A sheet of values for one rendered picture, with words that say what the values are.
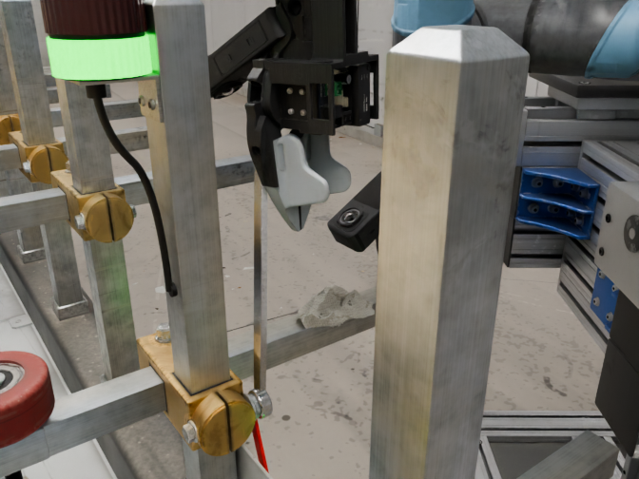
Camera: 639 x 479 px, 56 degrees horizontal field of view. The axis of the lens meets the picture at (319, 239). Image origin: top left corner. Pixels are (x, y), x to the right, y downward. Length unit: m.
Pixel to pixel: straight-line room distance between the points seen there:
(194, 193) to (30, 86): 0.50
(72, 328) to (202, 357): 0.50
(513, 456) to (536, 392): 0.60
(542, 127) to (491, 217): 0.79
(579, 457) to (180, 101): 0.42
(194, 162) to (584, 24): 0.40
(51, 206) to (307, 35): 0.37
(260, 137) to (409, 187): 0.28
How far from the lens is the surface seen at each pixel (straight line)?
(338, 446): 1.76
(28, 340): 1.14
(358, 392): 1.94
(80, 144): 0.67
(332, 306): 0.62
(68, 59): 0.39
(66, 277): 0.98
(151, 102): 0.42
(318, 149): 0.53
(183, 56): 0.42
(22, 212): 0.72
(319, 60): 0.47
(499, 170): 0.23
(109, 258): 0.71
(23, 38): 0.90
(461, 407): 0.27
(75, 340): 0.95
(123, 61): 0.39
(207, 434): 0.50
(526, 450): 1.50
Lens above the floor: 1.17
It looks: 23 degrees down
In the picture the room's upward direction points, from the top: straight up
